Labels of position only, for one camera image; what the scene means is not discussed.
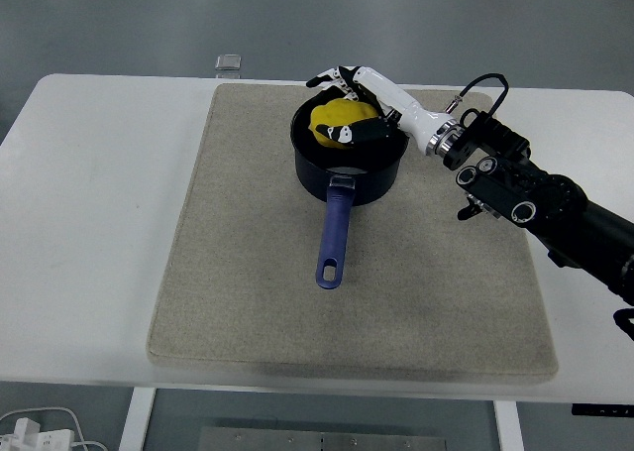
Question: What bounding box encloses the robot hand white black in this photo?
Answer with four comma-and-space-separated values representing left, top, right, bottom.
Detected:
305, 64, 458, 154

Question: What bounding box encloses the beige fabric mat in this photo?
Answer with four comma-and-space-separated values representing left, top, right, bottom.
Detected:
146, 82, 560, 386

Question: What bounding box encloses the white table leg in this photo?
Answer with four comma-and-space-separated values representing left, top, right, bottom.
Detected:
118, 386, 158, 451
493, 399, 525, 451

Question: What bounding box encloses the grey metal plate with screws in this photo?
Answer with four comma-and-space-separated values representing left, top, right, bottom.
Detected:
197, 425, 452, 451

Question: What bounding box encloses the black table control panel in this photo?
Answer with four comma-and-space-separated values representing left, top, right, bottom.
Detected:
571, 402, 634, 416

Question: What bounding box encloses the white power adapter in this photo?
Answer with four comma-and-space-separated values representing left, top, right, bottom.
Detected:
0, 417, 75, 451

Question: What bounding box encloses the blue pot with handle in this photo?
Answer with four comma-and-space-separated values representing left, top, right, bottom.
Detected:
288, 89, 411, 291

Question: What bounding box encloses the white cable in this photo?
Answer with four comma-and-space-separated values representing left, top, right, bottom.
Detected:
0, 406, 108, 451

